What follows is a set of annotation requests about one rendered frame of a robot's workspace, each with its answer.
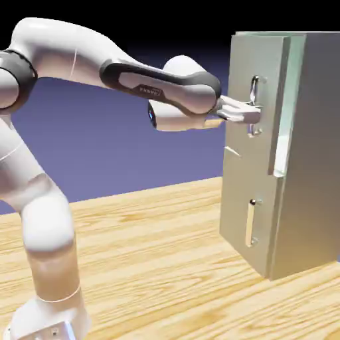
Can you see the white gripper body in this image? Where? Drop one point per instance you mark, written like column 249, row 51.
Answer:
column 240, row 110

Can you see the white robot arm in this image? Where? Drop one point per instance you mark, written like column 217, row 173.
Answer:
column 55, row 55

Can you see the grey-green cabinet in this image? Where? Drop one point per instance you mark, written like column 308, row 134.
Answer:
column 310, row 159

